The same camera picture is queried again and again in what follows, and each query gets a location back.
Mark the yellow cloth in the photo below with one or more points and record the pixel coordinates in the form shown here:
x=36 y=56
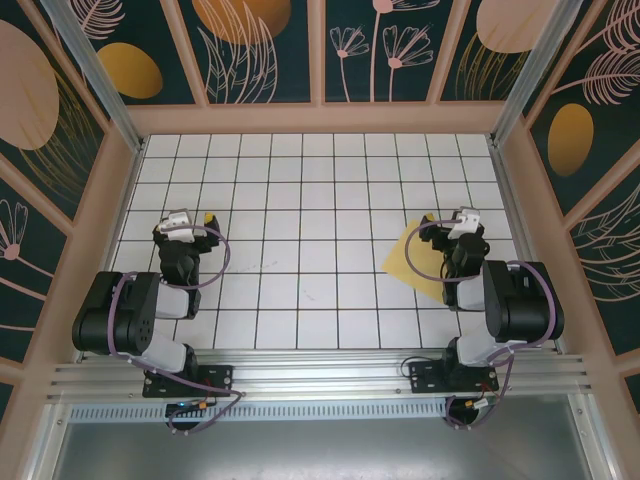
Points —
x=400 y=262

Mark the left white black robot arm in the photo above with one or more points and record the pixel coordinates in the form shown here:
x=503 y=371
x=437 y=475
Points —
x=170 y=302

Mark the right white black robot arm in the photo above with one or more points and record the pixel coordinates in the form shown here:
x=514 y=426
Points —
x=470 y=295

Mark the grey metal sheet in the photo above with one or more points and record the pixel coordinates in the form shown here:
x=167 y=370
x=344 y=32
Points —
x=320 y=450

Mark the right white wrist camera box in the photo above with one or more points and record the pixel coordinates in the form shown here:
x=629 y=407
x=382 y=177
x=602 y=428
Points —
x=465 y=225

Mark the aluminium side rail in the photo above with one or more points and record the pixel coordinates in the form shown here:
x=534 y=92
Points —
x=516 y=220

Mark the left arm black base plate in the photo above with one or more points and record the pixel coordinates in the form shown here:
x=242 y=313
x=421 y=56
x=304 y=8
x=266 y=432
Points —
x=220 y=380

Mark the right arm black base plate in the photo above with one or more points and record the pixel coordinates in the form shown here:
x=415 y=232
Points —
x=425 y=377

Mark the aluminium frame post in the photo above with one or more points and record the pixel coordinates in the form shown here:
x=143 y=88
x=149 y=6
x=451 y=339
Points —
x=530 y=70
x=95 y=70

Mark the aluminium mounting rail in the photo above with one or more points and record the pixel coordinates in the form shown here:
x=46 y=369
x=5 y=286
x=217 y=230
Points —
x=320 y=375

